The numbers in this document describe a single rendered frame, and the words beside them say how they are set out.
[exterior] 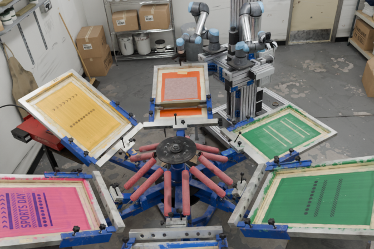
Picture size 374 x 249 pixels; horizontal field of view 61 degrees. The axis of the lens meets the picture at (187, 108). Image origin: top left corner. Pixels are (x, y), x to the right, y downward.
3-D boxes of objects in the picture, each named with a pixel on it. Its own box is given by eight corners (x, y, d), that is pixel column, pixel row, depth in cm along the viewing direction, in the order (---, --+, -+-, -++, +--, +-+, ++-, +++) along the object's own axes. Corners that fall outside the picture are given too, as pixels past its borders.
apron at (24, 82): (41, 105, 436) (11, 33, 375) (47, 105, 435) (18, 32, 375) (25, 129, 392) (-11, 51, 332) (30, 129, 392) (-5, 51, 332)
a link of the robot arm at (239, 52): (234, 53, 344) (234, 41, 336) (246, 51, 344) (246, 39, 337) (236, 57, 334) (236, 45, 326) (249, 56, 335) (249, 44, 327)
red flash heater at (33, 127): (17, 134, 309) (12, 124, 302) (54, 109, 341) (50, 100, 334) (59, 153, 282) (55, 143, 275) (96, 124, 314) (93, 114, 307)
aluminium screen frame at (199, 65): (154, 68, 352) (154, 65, 349) (207, 65, 350) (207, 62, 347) (150, 124, 302) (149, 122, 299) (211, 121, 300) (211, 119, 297)
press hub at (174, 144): (168, 232, 322) (151, 129, 245) (207, 230, 321) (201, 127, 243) (166, 270, 290) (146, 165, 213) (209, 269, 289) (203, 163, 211)
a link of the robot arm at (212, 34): (217, 43, 368) (217, 31, 360) (206, 41, 373) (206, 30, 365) (220, 39, 377) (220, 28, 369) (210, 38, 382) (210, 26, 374)
